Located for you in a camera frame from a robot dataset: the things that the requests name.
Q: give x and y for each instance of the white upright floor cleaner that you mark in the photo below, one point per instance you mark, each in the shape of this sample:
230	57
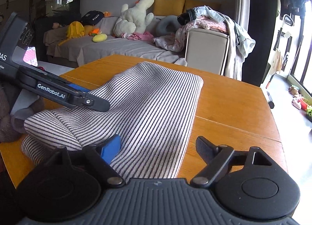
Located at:
270	98

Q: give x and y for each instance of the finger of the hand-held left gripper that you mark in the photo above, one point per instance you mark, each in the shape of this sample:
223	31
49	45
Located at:
73	98
78	88

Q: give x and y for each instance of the yellow cushion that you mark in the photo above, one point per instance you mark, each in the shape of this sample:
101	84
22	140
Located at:
168	7
199	4

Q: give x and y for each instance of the floral patterned cloth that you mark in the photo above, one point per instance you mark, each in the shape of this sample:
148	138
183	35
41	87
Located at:
170	42

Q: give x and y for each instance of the small doll toy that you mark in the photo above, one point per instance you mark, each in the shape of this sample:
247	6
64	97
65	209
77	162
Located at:
56	25

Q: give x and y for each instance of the pink patterned packet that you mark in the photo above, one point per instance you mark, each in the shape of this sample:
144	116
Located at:
30	57

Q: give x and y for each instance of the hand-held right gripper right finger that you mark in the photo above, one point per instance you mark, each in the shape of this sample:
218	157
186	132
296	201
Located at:
206	149

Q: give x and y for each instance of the yellow-green plush toy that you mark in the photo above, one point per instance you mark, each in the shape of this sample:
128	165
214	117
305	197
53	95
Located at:
100	38

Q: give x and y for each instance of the small orange yellow plush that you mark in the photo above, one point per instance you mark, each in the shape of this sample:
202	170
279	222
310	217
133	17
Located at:
107	14

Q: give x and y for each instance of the hanging beige cloth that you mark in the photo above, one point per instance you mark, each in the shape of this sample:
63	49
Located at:
276	60

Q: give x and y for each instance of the white plush duck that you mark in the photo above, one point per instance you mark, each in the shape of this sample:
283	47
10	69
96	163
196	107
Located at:
132	19

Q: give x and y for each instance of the pile of mixed clothes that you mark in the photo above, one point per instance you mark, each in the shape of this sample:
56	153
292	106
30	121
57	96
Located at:
234	37

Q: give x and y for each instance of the grey neck pillow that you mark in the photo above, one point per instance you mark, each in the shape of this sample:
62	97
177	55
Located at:
163	24

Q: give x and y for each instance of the yellow backpack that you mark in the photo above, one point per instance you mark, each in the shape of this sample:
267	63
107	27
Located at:
74	31

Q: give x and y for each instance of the sofa with grey cover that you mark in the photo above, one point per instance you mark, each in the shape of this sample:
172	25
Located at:
117	49

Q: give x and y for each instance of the dark curtain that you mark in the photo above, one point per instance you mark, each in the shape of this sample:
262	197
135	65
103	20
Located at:
262	32

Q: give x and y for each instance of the tray of green plants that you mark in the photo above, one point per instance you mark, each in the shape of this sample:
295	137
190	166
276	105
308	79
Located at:
309	113

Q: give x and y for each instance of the black cap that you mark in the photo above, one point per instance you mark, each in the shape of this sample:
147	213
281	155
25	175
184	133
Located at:
92	18

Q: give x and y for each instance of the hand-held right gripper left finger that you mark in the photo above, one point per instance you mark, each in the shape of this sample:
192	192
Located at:
111	150

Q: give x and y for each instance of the red basin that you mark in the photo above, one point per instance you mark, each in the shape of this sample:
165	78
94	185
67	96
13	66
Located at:
304	104

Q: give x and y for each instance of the pink clothes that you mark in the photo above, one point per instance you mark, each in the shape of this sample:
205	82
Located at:
141	36

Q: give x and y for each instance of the beige upholstered chair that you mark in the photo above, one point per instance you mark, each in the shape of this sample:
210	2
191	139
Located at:
207	49

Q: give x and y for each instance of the yellow orange duck plush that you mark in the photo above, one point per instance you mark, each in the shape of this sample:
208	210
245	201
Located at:
93	31

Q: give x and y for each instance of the red container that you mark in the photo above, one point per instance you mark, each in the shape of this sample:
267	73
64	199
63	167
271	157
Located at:
41	68

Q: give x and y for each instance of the black framed window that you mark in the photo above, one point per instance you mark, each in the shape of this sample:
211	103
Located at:
298	69

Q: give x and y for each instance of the striped knit garment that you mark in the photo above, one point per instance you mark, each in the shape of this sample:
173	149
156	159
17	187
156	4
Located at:
151	108

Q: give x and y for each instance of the pink slippers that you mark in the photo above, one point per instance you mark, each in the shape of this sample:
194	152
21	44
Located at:
297	102

